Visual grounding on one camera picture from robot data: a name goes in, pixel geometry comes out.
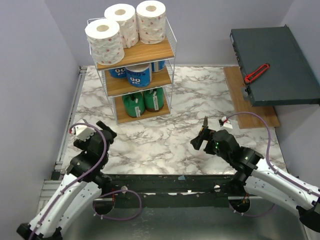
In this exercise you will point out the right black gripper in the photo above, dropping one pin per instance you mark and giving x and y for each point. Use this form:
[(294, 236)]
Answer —
[(203, 139)]

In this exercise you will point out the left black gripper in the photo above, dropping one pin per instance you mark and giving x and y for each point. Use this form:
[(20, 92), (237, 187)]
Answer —
[(85, 145)]

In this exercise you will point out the brown paper roll green base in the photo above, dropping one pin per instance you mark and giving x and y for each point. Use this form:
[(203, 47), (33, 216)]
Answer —
[(153, 99)]

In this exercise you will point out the white wire wooden shelf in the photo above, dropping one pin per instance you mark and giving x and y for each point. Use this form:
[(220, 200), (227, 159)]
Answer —
[(135, 87)]

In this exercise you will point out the blue cartoon-face paper roll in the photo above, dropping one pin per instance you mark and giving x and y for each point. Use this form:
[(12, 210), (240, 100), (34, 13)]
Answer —
[(118, 73)]

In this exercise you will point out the blue-bottom paper roll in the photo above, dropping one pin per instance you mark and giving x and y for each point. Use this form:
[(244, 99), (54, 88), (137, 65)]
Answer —
[(139, 75)]

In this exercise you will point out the plain white bottom paper roll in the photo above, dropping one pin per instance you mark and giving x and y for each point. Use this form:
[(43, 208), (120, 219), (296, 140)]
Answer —
[(104, 38)]

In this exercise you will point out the pink dotted paper roll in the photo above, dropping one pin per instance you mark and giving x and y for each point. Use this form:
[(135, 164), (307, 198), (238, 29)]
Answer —
[(125, 16)]

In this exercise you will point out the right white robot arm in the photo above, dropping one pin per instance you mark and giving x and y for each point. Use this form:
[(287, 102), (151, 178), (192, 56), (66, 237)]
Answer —
[(261, 178)]

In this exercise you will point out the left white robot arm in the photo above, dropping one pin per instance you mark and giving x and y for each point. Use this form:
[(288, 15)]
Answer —
[(82, 182)]

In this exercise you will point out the wooden board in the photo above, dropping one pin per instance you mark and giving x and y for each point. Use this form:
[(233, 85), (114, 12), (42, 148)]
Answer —
[(235, 83)]

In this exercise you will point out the red black utility knife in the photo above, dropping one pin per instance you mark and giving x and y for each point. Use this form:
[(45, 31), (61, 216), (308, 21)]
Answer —
[(251, 77)]

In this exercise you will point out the dark grey flat metal box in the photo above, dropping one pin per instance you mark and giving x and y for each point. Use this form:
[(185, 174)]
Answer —
[(289, 80)]

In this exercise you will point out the yellow handled pliers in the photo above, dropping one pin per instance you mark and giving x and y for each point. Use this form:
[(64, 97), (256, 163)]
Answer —
[(203, 125)]

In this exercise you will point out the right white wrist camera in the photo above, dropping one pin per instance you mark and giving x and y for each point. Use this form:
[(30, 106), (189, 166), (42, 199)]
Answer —
[(225, 124)]

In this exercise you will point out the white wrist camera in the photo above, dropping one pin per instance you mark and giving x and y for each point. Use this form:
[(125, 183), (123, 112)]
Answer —
[(82, 132), (225, 124)]

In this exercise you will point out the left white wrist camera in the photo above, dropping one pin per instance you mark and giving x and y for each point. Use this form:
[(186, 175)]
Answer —
[(82, 132)]

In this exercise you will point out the black metal base rail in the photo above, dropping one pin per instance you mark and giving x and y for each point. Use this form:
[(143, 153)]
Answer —
[(168, 191)]

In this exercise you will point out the aluminium frame rail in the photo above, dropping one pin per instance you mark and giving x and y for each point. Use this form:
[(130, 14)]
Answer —
[(56, 173)]

